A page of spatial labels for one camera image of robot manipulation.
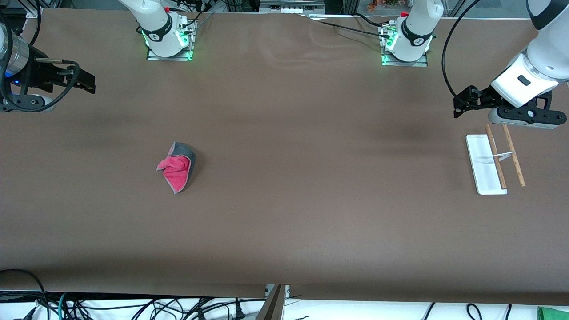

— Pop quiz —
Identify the pink and grey towel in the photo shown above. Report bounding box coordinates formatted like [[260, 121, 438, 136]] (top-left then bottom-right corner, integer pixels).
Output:
[[156, 141, 197, 195]]

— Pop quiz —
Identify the grey power strip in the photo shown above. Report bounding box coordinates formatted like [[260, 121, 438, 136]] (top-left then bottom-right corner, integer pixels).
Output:
[[260, 2, 325, 14]]

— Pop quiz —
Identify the green cloth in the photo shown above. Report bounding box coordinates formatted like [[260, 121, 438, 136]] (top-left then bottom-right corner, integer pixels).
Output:
[[537, 306, 569, 320]]

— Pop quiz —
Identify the table support beam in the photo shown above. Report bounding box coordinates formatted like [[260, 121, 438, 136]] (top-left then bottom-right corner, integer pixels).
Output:
[[255, 284, 291, 320]]

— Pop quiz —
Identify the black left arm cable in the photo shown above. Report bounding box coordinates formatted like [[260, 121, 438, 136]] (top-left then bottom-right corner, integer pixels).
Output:
[[441, 0, 483, 100]]

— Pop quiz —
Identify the aluminium frame profile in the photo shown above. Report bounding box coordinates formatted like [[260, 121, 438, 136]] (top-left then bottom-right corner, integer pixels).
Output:
[[24, 0, 44, 19]]

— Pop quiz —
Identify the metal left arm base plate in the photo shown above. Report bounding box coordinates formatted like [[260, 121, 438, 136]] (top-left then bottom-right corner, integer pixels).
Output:
[[380, 22, 429, 68]]

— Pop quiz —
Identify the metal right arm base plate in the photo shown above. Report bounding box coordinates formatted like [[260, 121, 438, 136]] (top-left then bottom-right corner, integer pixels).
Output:
[[146, 19, 197, 62]]

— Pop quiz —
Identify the black cable on table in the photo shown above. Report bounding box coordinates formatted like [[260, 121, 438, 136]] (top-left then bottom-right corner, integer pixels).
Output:
[[353, 12, 392, 28], [307, 16, 392, 38]]

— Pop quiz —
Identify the teal cable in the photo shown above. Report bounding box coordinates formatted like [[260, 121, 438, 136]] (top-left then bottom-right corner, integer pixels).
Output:
[[56, 291, 70, 320]]

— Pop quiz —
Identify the black cable with plug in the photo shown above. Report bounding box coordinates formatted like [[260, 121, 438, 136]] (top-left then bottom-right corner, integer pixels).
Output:
[[229, 297, 248, 320]]

